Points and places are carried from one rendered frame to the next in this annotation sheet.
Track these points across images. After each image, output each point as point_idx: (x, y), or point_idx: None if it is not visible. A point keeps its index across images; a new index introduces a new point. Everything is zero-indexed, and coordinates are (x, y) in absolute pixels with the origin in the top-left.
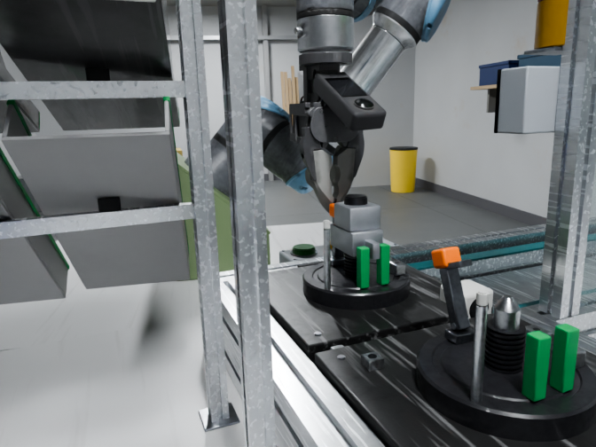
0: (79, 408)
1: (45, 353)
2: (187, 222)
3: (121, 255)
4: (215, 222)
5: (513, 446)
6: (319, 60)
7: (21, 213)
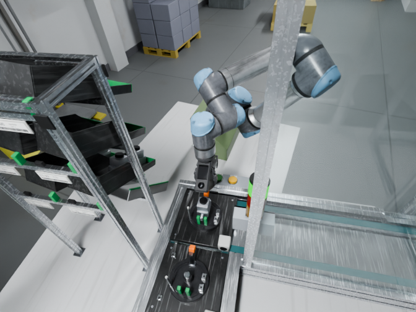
0: (140, 207)
1: None
2: None
3: None
4: (152, 203)
5: (170, 296)
6: (197, 159)
7: None
